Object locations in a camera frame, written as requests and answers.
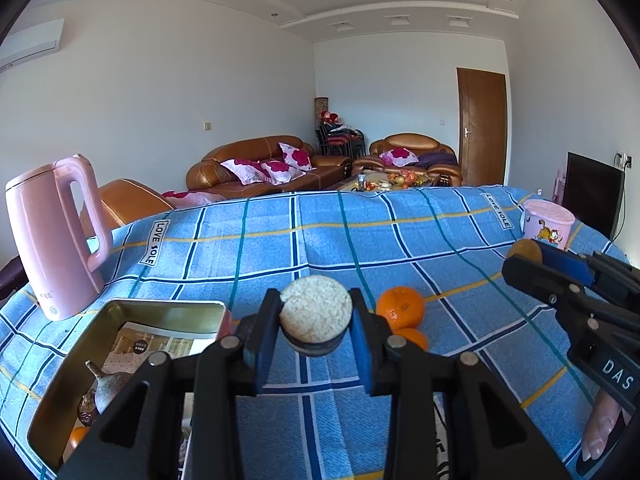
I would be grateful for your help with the small jar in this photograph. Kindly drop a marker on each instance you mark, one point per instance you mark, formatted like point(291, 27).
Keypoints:
point(316, 312)

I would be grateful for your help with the brown leather armchair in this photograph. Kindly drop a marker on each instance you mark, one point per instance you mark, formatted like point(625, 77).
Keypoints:
point(436, 159)

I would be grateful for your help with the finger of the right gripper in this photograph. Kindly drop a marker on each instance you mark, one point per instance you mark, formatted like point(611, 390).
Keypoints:
point(519, 272)
point(610, 278)

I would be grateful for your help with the pink biscuit tin box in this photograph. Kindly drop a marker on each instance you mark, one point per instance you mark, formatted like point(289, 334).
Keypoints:
point(56, 415)

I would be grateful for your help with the black television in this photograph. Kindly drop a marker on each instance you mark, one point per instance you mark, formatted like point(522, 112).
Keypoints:
point(593, 192)

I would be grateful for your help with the large wrinkled orange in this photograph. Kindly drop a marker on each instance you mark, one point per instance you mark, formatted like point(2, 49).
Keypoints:
point(402, 307)

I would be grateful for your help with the pink cartoon plastic bucket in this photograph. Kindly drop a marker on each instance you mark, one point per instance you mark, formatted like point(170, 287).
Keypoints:
point(547, 222)

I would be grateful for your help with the pink flowered cushion left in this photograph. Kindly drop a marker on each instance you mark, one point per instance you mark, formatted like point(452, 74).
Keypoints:
point(246, 171)

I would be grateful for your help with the pink flowered cushion right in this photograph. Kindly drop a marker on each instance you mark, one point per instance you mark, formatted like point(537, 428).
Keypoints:
point(298, 158)

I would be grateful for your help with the oval orange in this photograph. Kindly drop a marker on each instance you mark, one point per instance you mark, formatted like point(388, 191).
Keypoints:
point(76, 436)

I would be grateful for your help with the small kiwi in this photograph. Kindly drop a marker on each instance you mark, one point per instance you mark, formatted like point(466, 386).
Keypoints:
point(527, 249)

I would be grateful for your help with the armchair pink cushion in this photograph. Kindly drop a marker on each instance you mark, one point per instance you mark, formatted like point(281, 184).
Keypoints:
point(399, 157)

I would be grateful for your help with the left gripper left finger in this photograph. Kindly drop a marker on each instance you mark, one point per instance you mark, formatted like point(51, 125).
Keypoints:
point(182, 413)

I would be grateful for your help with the right hand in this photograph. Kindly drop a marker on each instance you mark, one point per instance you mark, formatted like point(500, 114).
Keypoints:
point(601, 422)

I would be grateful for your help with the brown wooden door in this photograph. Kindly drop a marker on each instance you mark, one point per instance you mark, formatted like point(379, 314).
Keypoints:
point(483, 138)

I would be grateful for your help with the dark round stool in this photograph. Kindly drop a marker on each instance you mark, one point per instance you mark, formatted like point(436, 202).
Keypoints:
point(12, 278)

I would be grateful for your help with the pink flowered cushion middle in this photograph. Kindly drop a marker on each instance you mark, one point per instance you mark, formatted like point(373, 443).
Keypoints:
point(279, 172)

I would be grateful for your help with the stacked dark chairs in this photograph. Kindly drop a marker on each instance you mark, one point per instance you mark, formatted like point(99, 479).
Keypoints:
point(340, 140)

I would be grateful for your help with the purple passion fruit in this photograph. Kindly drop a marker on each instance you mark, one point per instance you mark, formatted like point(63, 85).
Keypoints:
point(108, 385)

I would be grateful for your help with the smooth orange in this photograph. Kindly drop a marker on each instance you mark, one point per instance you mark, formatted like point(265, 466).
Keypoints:
point(413, 335)

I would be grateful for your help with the long brown leather sofa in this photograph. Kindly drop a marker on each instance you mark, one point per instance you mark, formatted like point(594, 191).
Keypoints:
point(209, 176)

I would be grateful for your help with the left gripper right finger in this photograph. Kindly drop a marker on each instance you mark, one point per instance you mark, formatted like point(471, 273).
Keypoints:
point(488, 435)

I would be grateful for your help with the white air conditioner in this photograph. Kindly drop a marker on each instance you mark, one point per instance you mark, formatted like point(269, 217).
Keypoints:
point(31, 43)

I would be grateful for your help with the pink flowered cushion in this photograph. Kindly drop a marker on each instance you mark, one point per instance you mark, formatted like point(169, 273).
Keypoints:
point(298, 158)
point(246, 171)
point(279, 172)

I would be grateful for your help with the pink electric kettle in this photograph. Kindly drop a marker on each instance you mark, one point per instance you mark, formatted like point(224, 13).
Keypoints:
point(62, 269)

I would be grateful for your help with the coffee table with fruit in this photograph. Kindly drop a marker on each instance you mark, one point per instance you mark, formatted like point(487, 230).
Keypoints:
point(382, 181)

